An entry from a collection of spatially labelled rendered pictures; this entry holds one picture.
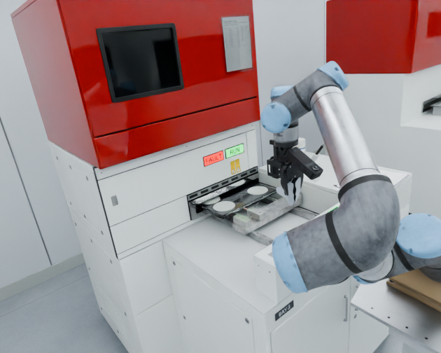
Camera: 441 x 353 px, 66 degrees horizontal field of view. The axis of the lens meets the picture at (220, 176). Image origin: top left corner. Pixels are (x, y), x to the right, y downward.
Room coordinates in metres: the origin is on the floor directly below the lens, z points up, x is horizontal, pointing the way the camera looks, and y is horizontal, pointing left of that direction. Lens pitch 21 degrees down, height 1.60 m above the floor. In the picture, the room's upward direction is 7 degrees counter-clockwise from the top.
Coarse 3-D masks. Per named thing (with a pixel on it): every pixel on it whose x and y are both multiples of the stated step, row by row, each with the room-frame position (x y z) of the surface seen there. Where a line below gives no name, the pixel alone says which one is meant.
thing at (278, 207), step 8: (280, 200) 1.42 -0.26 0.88; (296, 200) 1.40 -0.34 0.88; (264, 208) 1.36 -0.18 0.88; (272, 208) 1.36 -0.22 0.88; (280, 208) 1.35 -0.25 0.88; (288, 208) 1.36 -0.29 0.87; (248, 216) 1.30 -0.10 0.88; (272, 216) 1.30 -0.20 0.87; (232, 224) 1.26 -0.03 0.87; (256, 224) 1.24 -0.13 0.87; (264, 224) 1.27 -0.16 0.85; (240, 232) 1.23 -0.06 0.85; (248, 232) 1.22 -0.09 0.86
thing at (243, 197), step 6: (240, 186) 1.60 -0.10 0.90; (246, 186) 1.59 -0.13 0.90; (252, 186) 1.58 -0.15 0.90; (264, 186) 1.56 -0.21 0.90; (228, 192) 1.54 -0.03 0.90; (234, 192) 1.54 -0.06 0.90; (240, 192) 1.53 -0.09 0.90; (246, 192) 1.52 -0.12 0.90; (270, 192) 1.49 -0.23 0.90; (222, 198) 1.48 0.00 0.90; (228, 198) 1.47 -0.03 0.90; (234, 198) 1.46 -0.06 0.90; (240, 198) 1.46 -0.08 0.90; (246, 198) 1.45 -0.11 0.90; (252, 198) 1.44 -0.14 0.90; (198, 204) 1.45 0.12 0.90; (234, 204) 1.40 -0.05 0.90; (240, 204) 1.39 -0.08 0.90; (228, 210) 1.35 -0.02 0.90
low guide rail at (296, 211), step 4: (260, 200) 1.56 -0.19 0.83; (264, 200) 1.54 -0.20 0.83; (268, 200) 1.51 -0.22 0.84; (272, 200) 1.49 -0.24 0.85; (268, 204) 1.51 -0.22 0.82; (296, 208) 1.38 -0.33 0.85; (292, 212) 1.39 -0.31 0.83; (296, 212) 1.37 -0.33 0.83; (300, 212) 1.35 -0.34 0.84; (304, 212) 1.34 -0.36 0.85; (308, 212) 1.33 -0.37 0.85; (300, 216) 1.35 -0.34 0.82; (304, 216) 1.33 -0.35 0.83; (308, 216) 1.32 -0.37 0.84; (312, 216) 1.30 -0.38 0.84
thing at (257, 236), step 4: (220, 220) 1.39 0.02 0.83; (224, 220) 1.37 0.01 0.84; (228, 220) 1.35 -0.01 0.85; (232, 220) 1.34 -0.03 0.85; (228, 224) 1.35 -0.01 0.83; (252, 232) 1.22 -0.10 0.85; (256, 232) 1.22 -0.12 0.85; (248, 236) 1.24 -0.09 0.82; (252, 236) 1.22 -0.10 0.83; (256, 236) 1.20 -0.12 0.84; (260, 236) 1.18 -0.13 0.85; (264, 236) 1.18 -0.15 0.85; (256, 240) 1.20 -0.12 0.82; (260, 240) 1.18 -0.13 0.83; (264, 240) 1.17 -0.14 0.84; (268, 240) 1.15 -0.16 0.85; (272, 240) 1.14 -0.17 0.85; (268, 244) 1.15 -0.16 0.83
